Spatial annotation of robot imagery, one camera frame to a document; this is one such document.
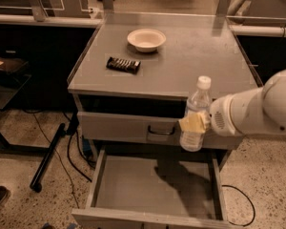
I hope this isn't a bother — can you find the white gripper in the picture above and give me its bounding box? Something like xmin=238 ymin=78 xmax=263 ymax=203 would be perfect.
xmin=178 ymin=94 xmax=241 ymax=136

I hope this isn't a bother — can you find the clear plastic water bottle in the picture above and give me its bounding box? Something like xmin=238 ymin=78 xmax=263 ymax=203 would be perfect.
xmin=179 ymin=75 xmax=212 ymax=152

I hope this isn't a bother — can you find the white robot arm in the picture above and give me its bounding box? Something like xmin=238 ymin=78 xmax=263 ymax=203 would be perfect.
xmin=179 ymin=70 xmax=286 ymax=136

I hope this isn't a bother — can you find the closed upper drawer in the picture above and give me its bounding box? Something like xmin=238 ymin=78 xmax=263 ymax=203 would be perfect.
xmin=77 ymin=111 xmax=246 ymax=151

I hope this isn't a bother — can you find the grey drawer cabinet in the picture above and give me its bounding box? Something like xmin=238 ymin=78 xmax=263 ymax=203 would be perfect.
xmin=67 ymin=10 xmax=264 ymax=164

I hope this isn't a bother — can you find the open lower drawer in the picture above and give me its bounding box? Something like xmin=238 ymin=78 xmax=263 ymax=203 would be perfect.
xmin=72 ymin=150 xmax=238 ymax=229

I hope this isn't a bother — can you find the dark snack bar wrapper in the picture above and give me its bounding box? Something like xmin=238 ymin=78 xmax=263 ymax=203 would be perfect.
xmin=106 ymin=57 xmax=141 ymax=74

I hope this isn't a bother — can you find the white bowl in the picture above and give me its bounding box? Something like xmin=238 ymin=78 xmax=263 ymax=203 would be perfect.
xmin=127 ymin=29 xmax=166 ymax=52

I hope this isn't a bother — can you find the black metal bar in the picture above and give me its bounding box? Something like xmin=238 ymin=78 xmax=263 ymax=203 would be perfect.
xmin=30 ymin=123 xmax=65 ymax=193

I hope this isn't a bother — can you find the dark side table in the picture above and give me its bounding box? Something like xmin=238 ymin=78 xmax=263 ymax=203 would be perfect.
xmin=0 ymin=75 xmax=48 ymax=156

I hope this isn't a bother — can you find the black floor cable right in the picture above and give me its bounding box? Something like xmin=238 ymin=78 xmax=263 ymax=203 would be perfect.
xmin=221 ymin=184 xmax=256 ymax=227

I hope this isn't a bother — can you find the black floor cable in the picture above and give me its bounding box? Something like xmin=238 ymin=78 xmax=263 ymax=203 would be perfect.
xmin=221 ymin=184 xmax=256 ymax=227
xmin=22 ymin=108 xmax=96 ymax=208

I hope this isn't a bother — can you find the black floor cable left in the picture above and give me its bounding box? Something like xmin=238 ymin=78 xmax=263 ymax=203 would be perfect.
xmin=22 ymin=108 xmax=96 ymax=208

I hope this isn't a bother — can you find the white horizontal rail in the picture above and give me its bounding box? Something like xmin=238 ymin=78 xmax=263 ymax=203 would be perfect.
xmin=0 ymin=14 xmax=103 ymax=28

